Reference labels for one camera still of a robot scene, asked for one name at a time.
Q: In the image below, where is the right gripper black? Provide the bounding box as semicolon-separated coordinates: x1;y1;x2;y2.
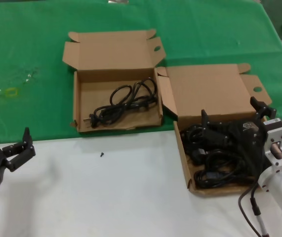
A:
201;96;277;179

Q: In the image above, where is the black power cable bundle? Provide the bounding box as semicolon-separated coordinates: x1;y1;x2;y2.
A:
186;147;245;174
194;167;259;191
82;78;159;129
179;124;207;149

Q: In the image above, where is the open brown cardboard box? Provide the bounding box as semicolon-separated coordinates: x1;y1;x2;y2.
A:
62;29;165;134
156;63;273;198

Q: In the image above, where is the green table cloth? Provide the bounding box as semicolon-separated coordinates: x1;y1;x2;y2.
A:
0;0;282;146

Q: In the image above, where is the yellow-green rubber ring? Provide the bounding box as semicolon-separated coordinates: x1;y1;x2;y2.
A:
4;87;18;98

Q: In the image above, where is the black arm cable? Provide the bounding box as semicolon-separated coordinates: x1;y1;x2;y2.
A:
238;181;267;237

